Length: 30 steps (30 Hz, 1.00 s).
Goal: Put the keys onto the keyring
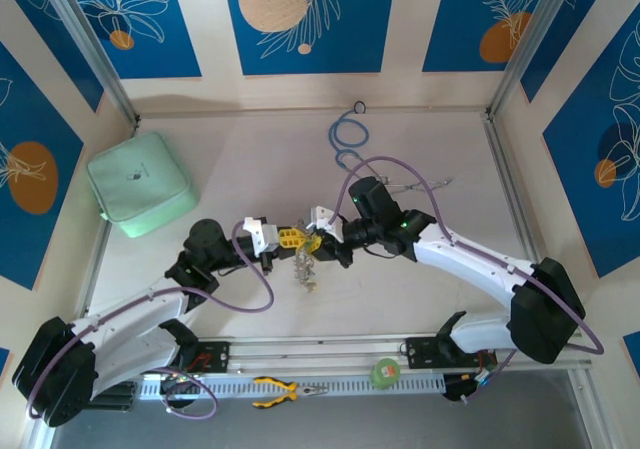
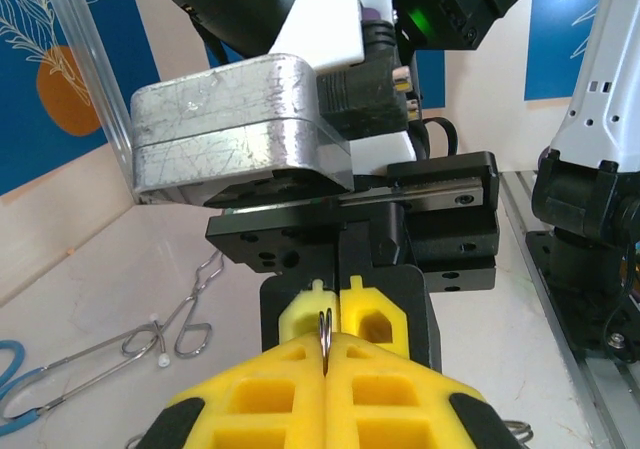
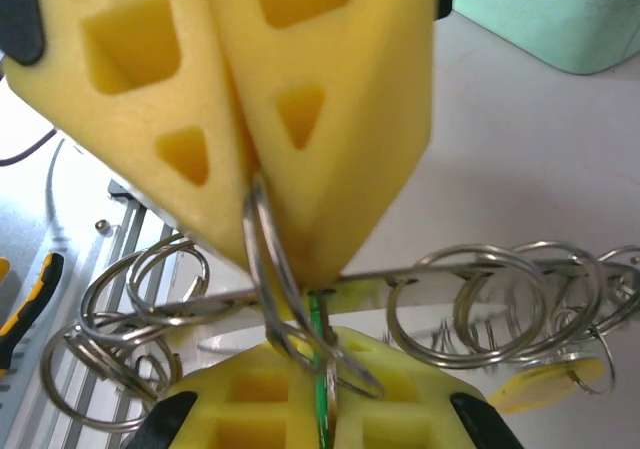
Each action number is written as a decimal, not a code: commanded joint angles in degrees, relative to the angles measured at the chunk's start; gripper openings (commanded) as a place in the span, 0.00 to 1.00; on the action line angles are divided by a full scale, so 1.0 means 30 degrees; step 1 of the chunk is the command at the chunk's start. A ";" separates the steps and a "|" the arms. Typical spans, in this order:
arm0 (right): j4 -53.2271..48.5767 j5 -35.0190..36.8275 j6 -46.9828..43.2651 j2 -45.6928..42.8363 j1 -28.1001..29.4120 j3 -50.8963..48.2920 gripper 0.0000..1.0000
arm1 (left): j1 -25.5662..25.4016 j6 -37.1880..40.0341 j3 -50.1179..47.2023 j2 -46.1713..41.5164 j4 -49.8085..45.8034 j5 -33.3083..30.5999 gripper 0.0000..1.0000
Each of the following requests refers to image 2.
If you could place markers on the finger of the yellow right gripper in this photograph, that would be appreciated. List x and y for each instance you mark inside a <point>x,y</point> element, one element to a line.
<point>300,314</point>
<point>375,319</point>

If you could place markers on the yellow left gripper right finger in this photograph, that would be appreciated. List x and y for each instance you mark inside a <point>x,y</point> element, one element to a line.
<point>390,404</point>

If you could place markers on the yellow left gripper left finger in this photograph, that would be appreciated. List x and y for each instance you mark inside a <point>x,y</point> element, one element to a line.
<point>260,404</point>

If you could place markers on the metal split keyring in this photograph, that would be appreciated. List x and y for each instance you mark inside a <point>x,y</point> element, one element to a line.
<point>134,440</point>
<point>517,429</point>
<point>325,349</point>

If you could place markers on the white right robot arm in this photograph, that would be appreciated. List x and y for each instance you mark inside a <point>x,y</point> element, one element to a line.
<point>600,69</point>

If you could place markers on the blue stethoscope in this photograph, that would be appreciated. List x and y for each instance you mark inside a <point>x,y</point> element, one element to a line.
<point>22,414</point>

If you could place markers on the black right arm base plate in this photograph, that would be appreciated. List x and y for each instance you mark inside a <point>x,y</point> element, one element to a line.
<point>537,249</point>

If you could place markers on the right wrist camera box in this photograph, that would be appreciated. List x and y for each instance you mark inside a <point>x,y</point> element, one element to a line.
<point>225,129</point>

